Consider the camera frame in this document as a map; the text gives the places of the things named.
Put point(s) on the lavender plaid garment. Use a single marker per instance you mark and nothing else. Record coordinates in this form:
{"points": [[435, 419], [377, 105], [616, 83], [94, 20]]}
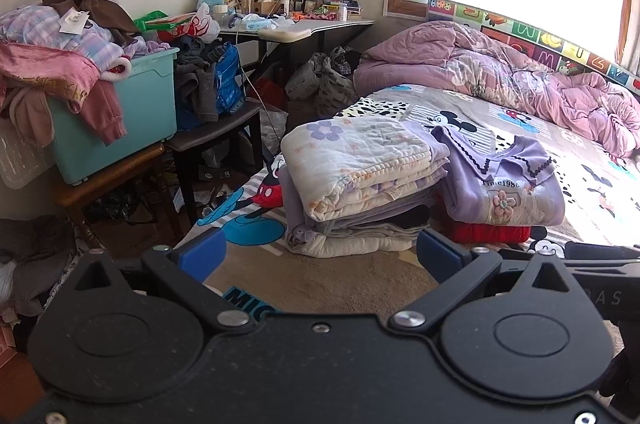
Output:
{"points": [[30, 24]]}

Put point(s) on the white desk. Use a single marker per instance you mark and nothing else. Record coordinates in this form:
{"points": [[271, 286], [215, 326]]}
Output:
{"points": [[320, 24]]}

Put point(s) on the teal plastic storage bin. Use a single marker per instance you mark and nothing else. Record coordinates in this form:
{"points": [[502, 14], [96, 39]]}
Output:
{"points": [[130, 114]]}

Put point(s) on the colourful alphabet play mat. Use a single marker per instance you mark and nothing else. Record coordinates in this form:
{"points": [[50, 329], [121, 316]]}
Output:
{"points": [[540, 39]]}

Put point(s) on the dusty rose hoodie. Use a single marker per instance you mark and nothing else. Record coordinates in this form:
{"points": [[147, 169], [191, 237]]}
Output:
{"points": [[100, 114]]}

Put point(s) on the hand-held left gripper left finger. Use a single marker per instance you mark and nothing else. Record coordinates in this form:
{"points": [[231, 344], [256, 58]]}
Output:
{"points": [[202, 254]]}

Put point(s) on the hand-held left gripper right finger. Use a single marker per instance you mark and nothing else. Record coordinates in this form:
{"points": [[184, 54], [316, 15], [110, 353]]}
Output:
{"points": [[440, 254]]}

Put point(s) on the wet wipes pack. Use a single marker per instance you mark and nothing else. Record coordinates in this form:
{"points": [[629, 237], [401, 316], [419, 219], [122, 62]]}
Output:
{"points": [[256, 23]]}

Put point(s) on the dark chair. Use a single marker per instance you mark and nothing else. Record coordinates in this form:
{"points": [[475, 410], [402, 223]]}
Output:
{"points": [[220, 129]]}

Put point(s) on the purple collared folded shirt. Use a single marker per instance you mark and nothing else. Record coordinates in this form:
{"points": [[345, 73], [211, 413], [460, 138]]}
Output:
{"points": [[505, 184]]}

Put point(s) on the stack of folded pale garments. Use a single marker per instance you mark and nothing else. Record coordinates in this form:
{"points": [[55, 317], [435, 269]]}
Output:
{"points": [[350, 236]]}

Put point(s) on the cartoon mouse blanket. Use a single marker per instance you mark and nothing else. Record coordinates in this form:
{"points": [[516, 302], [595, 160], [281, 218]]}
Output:
{"points": [[575, 174]]}

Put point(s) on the white floral quilted garment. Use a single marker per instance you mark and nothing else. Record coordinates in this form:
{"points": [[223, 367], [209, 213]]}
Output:
{"points": [[360, 159]]}

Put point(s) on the white plastic bag red print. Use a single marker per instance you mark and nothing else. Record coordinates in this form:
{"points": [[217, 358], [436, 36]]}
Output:
{"points": [[202, 24]]}

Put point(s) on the pink crumpled comforter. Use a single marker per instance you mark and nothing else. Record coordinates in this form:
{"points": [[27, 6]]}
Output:
{"points": [[500, 64]]}

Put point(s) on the brown garment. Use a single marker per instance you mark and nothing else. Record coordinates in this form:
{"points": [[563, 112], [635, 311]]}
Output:
{"points": [[107, 12]]}

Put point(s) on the grey patterned cloth bag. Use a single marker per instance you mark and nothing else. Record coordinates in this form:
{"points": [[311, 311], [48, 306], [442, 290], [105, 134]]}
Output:
{"points": [[325, 79]]}

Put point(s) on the wooden stool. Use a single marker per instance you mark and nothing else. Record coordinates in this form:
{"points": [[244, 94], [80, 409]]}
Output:
{"points": [[120, 174]]}

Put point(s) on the blue printed bag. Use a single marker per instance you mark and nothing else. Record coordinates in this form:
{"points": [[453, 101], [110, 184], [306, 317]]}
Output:
{"points": [[230, 79]]}

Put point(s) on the grey clothes heap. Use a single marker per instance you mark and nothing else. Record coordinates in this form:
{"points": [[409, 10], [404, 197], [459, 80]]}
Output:
{"points": [[197, 79]]}

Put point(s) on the grey cloth heap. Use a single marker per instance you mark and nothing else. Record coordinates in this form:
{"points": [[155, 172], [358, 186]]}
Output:
{"points": [[35, 254]]}

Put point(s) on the white foam pad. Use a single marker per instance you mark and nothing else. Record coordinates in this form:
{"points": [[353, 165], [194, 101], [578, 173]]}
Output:
{"points": [[282, 34]]}

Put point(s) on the red folded garment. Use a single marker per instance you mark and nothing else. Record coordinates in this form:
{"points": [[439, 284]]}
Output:
{"points": [[487, 233]]}

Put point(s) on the pink satin garment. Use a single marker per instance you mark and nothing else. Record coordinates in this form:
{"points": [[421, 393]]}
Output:
{"points": [[55, 69]]}

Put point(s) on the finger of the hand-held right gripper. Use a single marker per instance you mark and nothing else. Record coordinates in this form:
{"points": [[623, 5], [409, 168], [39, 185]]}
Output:
{"points": [[600, 251]]}

